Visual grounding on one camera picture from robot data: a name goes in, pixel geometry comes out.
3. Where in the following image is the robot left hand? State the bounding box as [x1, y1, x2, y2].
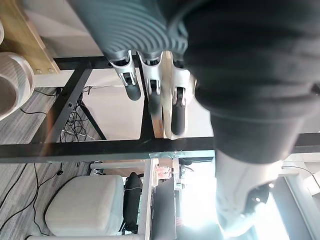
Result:
[67, 0, 320, 238]

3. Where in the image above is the black flat monitor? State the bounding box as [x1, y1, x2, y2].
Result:
[151, 177, 177, 240]

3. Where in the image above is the black backpack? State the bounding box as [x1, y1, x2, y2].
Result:
[119, 171, 145, 235]

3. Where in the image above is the white cushioned stool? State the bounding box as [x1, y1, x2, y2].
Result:
[44, 174, 125, 237]

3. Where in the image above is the light wooden board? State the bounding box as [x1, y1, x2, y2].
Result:
[0, 0, 61, 76]

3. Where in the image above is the tangled black cable bundle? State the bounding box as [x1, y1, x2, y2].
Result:
[59, 85, 101, 141]

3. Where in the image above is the black metal rack frame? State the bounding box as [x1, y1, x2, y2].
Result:
[0, 56, 320, 165]

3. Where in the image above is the long black floor cable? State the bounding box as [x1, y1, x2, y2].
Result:
[0, 162, 64, 236]

